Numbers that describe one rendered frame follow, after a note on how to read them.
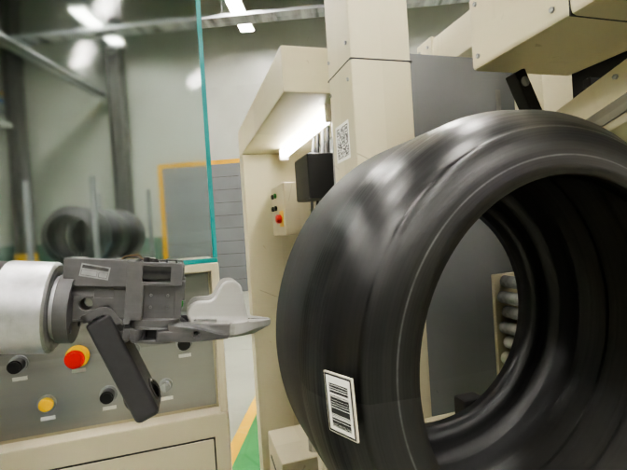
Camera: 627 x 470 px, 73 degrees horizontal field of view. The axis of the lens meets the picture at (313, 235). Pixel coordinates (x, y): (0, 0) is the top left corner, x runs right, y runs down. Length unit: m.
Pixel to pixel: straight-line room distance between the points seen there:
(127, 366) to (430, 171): 0.36
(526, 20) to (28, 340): 0.84
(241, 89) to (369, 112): 9.73
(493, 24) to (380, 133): 0.29
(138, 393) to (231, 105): 10.10
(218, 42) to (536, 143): 10.66
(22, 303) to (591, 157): 0.59
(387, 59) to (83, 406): 1.03
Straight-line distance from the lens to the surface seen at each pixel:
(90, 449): 1.19
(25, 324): 0.46
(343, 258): 0.43
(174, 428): 1.16
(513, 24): 0.91
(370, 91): 0.86
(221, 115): 10.49
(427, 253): 0.42
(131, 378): 0.48
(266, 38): 10.84
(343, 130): 0.88
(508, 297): 1.10
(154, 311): 0.46
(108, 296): 0.48
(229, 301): 0.47
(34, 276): 0.47
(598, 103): 0.93
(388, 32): 0.92
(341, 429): 0.44
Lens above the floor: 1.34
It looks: 1 degrees down
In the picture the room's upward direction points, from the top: 4 degrees counter-clockwise
